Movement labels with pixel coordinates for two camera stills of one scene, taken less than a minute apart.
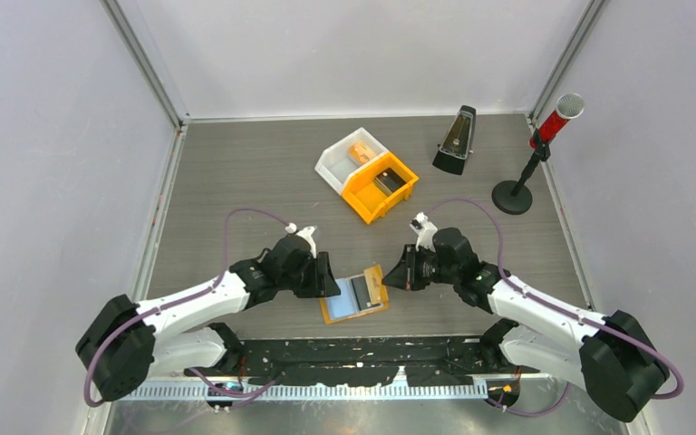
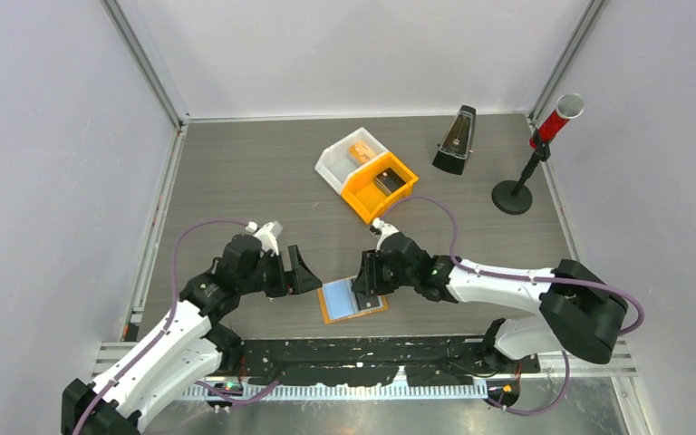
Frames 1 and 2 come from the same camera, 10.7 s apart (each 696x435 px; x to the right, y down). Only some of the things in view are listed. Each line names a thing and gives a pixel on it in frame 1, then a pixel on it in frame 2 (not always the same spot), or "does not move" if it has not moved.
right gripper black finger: (403, 275) → (366, 280)
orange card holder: (376, 292) does not move
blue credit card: (345, 304) does not move
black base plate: (366, 361) does not move
